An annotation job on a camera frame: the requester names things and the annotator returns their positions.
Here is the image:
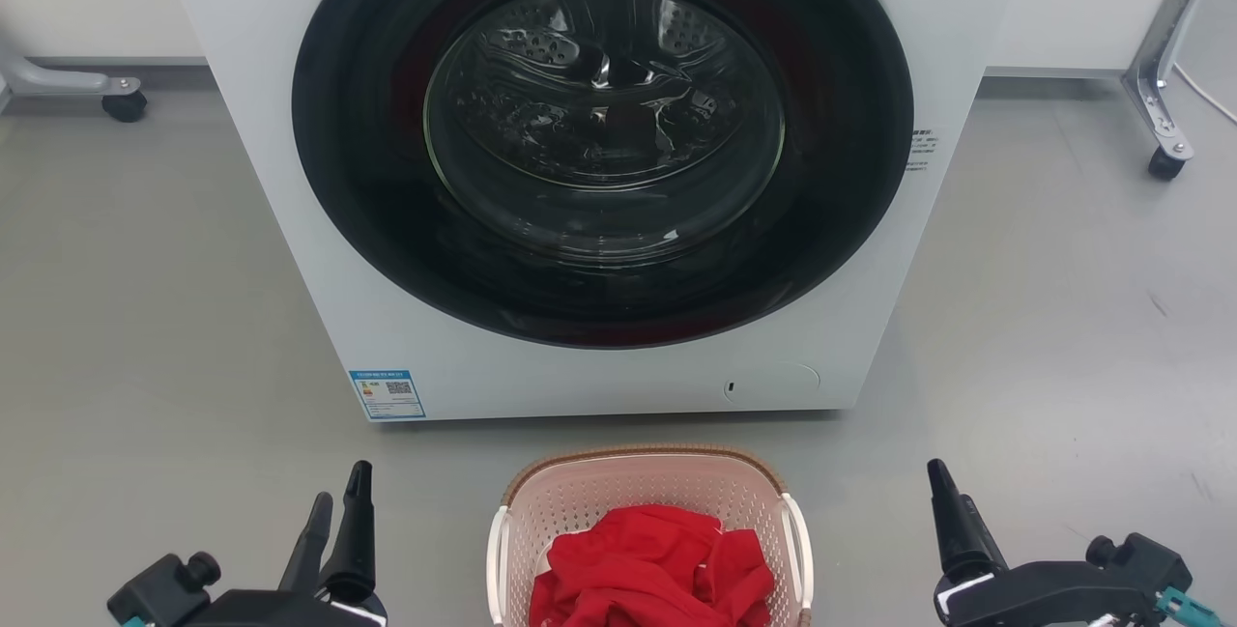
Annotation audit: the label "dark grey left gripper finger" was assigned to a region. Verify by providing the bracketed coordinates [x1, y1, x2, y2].
[280, 492, 334, 595]
[319, 461, 376, 602]

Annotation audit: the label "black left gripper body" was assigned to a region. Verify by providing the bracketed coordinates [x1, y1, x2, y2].
[106, 552, 388, 627]

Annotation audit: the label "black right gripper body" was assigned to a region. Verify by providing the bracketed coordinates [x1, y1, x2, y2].
[934, 533, 1194, 627]

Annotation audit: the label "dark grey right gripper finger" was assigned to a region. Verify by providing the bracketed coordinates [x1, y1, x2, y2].
[928, 459, 1006, 582]

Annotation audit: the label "pink perforated laundry basket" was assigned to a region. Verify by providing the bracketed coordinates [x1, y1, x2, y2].
[486, 444, 815, 627]

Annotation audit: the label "blue energy label sticker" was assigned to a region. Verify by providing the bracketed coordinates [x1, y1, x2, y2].
[349, 370, 426, 421]

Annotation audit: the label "red garment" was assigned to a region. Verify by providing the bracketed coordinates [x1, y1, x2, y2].
[529, 504, 775, 627]

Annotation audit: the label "black round washer door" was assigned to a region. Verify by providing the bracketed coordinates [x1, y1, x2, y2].
[292, 0, 915, 350]

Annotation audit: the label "white front-load washing machine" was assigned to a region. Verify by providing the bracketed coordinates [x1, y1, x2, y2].
[155, 0, 1030, 423]

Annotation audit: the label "grey metal stand leg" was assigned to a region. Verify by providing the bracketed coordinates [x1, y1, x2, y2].
[0, 33, 144, 99]
[1121, 0, 1237, 162]

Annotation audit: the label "thin white cable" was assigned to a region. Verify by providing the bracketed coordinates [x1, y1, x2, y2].
[1171, 62, 1237, 124]

